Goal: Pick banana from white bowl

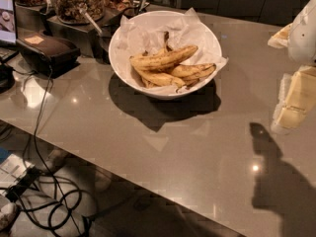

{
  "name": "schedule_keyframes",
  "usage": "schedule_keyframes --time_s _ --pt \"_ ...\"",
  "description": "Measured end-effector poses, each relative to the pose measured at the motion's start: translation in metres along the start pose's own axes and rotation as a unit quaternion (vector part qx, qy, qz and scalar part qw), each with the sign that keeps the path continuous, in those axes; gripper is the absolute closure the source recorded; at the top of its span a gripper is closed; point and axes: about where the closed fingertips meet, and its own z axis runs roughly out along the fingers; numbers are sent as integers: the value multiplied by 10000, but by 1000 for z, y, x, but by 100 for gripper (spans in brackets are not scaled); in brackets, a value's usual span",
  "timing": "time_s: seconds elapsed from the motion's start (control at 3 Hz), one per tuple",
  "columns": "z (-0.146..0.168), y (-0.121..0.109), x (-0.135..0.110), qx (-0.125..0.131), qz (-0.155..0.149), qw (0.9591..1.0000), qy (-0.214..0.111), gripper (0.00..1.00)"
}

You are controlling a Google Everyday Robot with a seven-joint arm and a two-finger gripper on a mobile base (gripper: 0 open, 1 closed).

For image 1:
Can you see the white bowl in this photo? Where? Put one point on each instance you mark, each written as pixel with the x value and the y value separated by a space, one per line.
pixel 164 91

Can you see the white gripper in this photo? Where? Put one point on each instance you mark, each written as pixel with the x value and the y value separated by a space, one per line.
pixel 303 37

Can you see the laptop screen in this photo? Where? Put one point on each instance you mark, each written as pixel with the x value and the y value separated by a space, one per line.
pixel 8 31

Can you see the white scoop handle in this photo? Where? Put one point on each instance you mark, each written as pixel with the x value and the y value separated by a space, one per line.
pixel 91 21

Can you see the dark brown pouch case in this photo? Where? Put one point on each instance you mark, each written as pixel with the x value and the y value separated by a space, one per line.
pixel 48 55

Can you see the white paper bowl liner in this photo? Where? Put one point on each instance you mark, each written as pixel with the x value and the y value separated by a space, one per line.
pixel 141 33

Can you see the spotted yellow banana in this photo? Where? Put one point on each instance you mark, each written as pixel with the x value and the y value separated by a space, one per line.
pixel 160 79
pixel 163 59
pixel 191 72

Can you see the glass jar of nuts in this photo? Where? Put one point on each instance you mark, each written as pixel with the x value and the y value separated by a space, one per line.
pixel 71 11

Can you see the papers on floor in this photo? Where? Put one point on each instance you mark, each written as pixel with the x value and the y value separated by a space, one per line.
pixel 14 174

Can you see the dark jar stand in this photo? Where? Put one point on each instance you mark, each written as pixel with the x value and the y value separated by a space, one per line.
pixel 41 19

